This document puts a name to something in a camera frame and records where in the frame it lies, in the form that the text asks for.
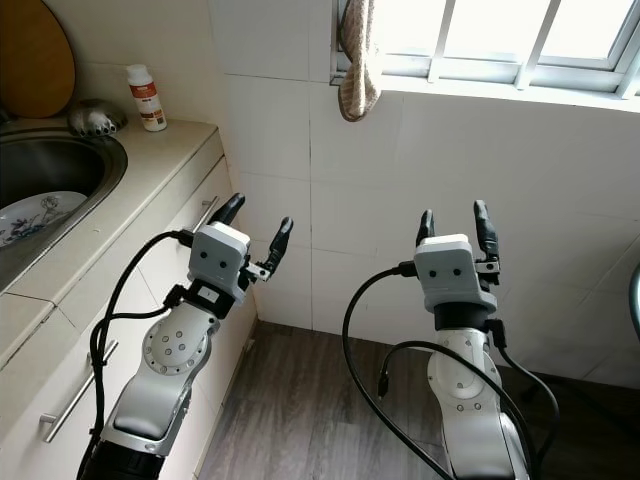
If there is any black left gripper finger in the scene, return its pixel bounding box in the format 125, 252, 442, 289
208, 192, 246, 229
265, 216, 295, 276

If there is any white kitchen counter cabinet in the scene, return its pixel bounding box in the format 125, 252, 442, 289
0, 120, 231, 480

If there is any white plate blue pattern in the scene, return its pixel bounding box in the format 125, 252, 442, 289
0, 190, 89, 248

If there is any stainless steel double sink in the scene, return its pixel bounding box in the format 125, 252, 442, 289
0, 128, 129, 291

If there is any beige hanging towel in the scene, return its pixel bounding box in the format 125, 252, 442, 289
338, 0, 383, 123

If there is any round wooden cutting board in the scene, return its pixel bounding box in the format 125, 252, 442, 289
0, 0, 76, 121

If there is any steel cabinet bar handle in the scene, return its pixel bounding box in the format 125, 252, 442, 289
190, 195, 221, 236
40, 340, 121, 444

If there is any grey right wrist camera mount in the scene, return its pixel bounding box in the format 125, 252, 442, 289
413, 234, 498, 311

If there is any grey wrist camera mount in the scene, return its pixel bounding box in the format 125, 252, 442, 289
188, 222, 251, 293
413, 234, 498, 311

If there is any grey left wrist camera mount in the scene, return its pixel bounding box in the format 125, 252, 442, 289
188, 222, 251, 293

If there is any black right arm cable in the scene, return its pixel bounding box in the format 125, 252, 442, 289
340, 260, 456, 480
488, 318, 561, 471
378, 340, 536, 471

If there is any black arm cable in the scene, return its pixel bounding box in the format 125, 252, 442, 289
82, 230, 196, 480
340, 260, 456, 480
378, 340, 536, 471
488, 318, 561, 471

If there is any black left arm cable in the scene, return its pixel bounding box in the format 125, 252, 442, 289
82, 230, 196, 480

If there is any aluminium frame window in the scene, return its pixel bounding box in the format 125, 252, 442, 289
332, 0, 640, 101

